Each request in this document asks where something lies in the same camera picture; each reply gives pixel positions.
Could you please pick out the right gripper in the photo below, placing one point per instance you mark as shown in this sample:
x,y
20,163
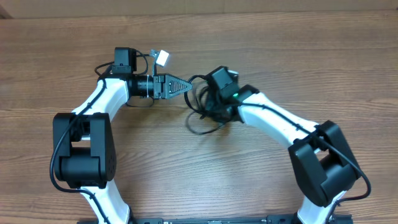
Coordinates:
x,y
211,106

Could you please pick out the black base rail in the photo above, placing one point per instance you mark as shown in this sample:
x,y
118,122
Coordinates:
x,y
217,220

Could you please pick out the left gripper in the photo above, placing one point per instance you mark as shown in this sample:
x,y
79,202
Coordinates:
x,y
161,86

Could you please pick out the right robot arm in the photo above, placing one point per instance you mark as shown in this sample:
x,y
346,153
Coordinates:
x,y
324,165

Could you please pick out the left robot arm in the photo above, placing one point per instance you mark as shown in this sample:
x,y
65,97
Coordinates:
x,y
84,155

